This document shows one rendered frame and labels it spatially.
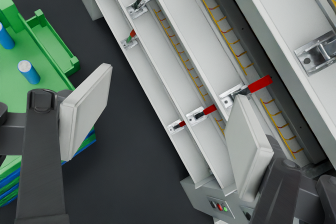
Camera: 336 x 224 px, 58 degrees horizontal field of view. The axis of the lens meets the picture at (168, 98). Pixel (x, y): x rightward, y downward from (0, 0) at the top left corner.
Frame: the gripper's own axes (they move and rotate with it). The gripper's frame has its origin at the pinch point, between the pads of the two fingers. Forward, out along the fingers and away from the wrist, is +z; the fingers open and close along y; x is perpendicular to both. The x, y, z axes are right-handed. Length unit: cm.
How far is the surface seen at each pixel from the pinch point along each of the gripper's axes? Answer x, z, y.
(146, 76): -19, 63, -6
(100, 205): -59, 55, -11
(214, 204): -40, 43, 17
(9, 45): -7.5, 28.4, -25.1
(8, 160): -22.0, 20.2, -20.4
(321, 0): 8.5, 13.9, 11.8
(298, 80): 1.2, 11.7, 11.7
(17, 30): -5.5, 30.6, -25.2
